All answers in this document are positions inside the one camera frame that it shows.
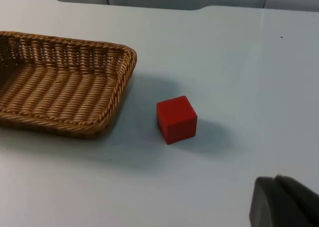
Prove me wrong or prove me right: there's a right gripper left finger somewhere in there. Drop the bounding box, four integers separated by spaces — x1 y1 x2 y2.
249 176 312 227

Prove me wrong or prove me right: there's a red cube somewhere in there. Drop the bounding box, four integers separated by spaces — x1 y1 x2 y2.
156 95 198 145

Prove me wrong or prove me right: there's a pale brown wicker basket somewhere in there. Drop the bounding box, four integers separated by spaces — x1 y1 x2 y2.
0 31 138 140

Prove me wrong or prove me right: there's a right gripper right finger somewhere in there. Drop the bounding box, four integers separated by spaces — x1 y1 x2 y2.
275 174 319 227

